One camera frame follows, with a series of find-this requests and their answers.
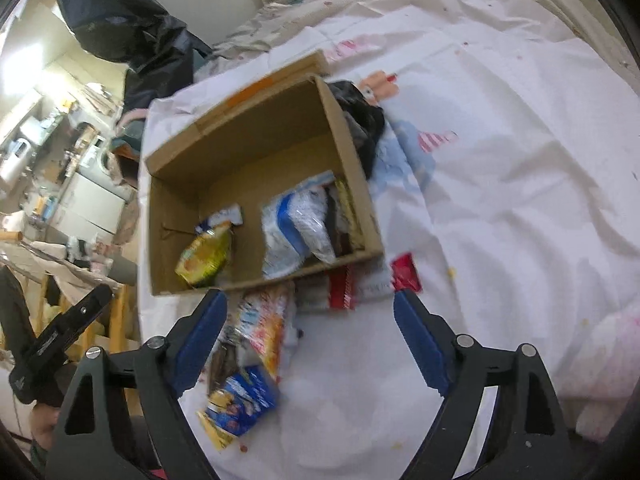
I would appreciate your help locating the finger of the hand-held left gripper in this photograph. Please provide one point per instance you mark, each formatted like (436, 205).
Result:
(15, 310)
(80, 315)

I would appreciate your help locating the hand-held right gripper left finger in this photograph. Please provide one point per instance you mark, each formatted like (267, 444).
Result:
(200, 345)

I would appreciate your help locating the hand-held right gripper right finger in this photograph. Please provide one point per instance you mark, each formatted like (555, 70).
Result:
(420, 340)

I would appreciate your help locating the orange white snack packet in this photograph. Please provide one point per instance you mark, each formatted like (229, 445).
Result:
(265, 330)

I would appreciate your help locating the blue yellow cartoon snack packet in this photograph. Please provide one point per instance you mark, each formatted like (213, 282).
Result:
(245, 395)

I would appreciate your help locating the white round-label snack packet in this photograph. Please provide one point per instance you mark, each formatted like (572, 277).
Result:
(225, 216)

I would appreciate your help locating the yellow checkered snack packet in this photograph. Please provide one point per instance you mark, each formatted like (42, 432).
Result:
(347, 215)

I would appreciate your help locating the white blue snack packet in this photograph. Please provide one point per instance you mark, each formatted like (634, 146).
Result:
(290, 230)

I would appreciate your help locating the brown cardboard box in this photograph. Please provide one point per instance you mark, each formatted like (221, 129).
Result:
(240, 125)

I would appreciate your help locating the person's left hand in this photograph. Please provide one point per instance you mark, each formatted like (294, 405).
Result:
(45, 427)

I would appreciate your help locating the white base cabinet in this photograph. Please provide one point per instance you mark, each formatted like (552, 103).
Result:
(95, 205)

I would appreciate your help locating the white washing machine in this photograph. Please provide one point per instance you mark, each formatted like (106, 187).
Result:
(97, 160)

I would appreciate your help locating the pile of clothes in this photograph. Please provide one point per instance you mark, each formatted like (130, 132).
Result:
(130, 130)

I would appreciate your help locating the pink blanket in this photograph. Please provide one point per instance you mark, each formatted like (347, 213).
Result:
(615, 360)

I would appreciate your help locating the black plastic bag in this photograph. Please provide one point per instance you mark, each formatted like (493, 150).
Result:
(365, 125)

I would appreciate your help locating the black hanging garment cover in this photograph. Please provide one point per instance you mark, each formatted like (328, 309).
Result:
(125, 25)

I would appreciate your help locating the grey patterned duvet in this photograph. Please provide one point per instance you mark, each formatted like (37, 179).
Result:
(270, 25)

